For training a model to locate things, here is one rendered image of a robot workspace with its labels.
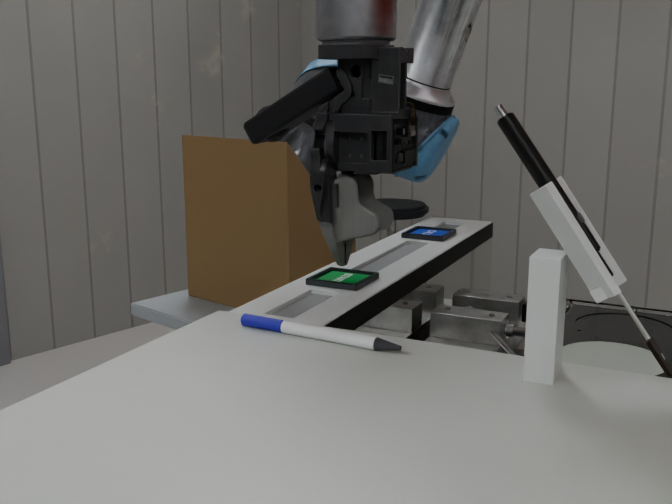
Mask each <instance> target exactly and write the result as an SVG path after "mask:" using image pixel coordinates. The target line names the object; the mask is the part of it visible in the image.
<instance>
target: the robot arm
mask: <svg viewBox="0 0 672 504"><path fill-rule="evenodd" d="M481 3H482V0H420V1H419V4H418V7H417V10H416V13H415V16H414V19H413V22H412V25H411V28H410V31H409V34H408V37H407V40H406V43H405V46H404V48H403V47H394V45H390V41H394V40H395V39H396V25H397V0H316V39H317V40H319V41H322V45H318V59H316V60H313V61H312V62H311V63H310V64H309V65H308V66H307V67H306V69H305V70H304V71H303V72H302V73H301V74H300V75H299V76H298V77H297V79H296V81H295V83H294V86H293V87H292V89H291V90H290V92H289V93H288V94H286V95H285V96H283V97H282V98H280V99H279V100H277V101H276V102H275V103H273V104H272V105H269V106H265V107H263V108H262V109H260V110H259V111H258V112H257V114H256V115H255V116H254V117H252V118H251V119H249V120H248V121H246V122H245V123H244V125H243V127H244V130H245V131H246V133H247V135H248V137H249V138H248V139H249V140H250V141H251V143H253V144H259V143H263V142H287V143H288V145H289V146H290V147H291V149H292V150H293V152H294V153H295V154H296V156H297V157H298V159H299V160H300V161H301V163H302V164H303V166H304V167H305V168H306V170H307V171H308V173H309V174H310V188H311V195H312V199H313V204H314V209H315V213H316V218H317V220H318V221H319V224H320V228H321V231H322V234H323V236H324V238H325V241H326V243H327V245H328V247H329V249H330V251H331V253H332V255H333V257H334V259H335V261H336V263H337V265H339V266H345V265H347V264H348V261H349V257H350V254H351V251H352V246H353V242H354V239H356V238H362V237H367V236H372V235H374V234H376V233H377V232H378V231H381V230H385V229H388V228H389V227H390V226H391V225H392V224H393V221H394V214H393V211H392V209H391V208H389V207H388V206H386V205H385V204H383V203H381V202H380V201H378V200H377V199H376V198H375V196H374V182H373V179H372V177H371V176H370V175H377V174H380V173H385V174H393V176H395V177H401V178H404V179H406V180H409V181H412V182H416V183H419V182H423V181H424V180H426V179H427V178H428V177H429V176H430V175H431V174H432V173H433V171H434V170H435V169H436V167H437V166H438V164H439V163H440V161H441V159H442V158H443V156H444V155H445V153H446V151H447V149H448V147H449V146H450V144H451V142H452V140H453V138H454V136H455V134H456V131H457V128H458V126H459V120H458V119H457V118H456V116H454V115H452V116H451V114H452V111H453V108H454V106H455V101H454V99H453V97H452V94H451V92H450V87H451V84H452V82H453V79H454V76H455V74H456V71H457V68H458V65H459V63H460V60H461V57H462V54H463V52H464V49H465V46H466V44H467V41H468V38H469V36H470V33H471V30H472V27H473V24H474V22H475V19H476V16H477V13H478V11H479V8H480V5H481ZM337 171H340V172H341V173H340V174H339V175H338V177H337V174H336V172H337ZM369 174H370V175H369Z"/></svg>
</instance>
